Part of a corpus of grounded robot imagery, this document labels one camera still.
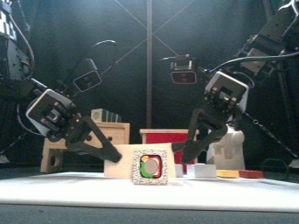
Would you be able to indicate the white card with colourful shapes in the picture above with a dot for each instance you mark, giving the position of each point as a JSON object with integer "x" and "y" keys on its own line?
{"x": 151, "y": 166}

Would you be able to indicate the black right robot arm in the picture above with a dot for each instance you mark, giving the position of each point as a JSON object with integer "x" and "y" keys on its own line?
{"x": 273, "y": 26}

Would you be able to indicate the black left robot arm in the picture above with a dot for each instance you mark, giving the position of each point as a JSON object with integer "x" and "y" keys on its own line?
{"x": 15, "y": 58}

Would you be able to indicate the wooden toy cabinet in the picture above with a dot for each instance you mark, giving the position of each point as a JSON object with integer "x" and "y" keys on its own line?
{"x": 115, "y": 134}

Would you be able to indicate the white green toy box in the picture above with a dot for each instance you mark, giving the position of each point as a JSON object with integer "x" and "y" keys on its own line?
{"x": 98, "y": 115}

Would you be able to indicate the red box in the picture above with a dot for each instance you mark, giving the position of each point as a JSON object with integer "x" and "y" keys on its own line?
{"x": 163, "y": 137}

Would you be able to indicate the plain speckled rice block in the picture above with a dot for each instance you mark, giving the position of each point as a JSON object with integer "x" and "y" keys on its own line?
{"x": 202, "y": 171}

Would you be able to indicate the yellow toy food block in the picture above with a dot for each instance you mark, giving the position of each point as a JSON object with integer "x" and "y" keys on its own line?
{"x": 227, "y": 173}

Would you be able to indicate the black diagonal rod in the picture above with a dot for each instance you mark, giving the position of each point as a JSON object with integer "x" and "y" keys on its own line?
{"x": 269, "y": 133}

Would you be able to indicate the red toy food block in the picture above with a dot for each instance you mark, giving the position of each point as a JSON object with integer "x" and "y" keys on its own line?
{"x": 251, "y": 174}

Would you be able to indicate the white cutting board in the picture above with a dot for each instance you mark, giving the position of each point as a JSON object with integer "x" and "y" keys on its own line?
{"x": 117, "y": 195}

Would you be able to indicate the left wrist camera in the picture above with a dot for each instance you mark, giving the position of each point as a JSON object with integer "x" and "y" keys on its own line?
{"x": 87, "y": 80}

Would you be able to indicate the vertical metal frame pole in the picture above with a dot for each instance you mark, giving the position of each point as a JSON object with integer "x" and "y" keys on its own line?
{"x": 150, "y": 73}

